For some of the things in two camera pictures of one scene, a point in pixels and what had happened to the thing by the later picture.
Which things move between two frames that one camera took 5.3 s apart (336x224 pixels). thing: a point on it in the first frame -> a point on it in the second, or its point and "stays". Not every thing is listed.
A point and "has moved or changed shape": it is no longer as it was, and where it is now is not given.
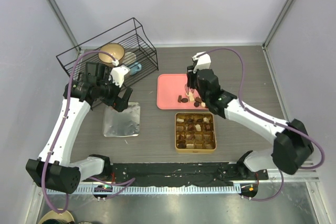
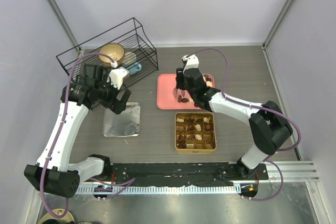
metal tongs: x=189 y=93 has moved or changed shape
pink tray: x=172 y=93 stays
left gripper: x=119 y=104 stays
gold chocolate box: x=195 y=132 stays
